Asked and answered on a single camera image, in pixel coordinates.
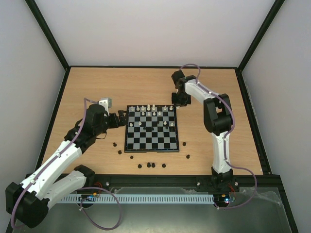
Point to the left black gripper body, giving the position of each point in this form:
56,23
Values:
114,124

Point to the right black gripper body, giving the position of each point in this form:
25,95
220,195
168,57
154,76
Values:
181,99

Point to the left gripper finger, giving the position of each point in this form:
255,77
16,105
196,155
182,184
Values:
122,120
122,113

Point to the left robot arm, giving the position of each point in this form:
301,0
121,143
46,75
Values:
30,200

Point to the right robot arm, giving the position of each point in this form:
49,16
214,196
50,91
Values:
218,120

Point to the black silver chess board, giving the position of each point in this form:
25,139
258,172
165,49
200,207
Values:
138,140

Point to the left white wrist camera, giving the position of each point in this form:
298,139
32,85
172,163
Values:
106,103

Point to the grey slotted cable duct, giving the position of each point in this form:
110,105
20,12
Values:
141,199

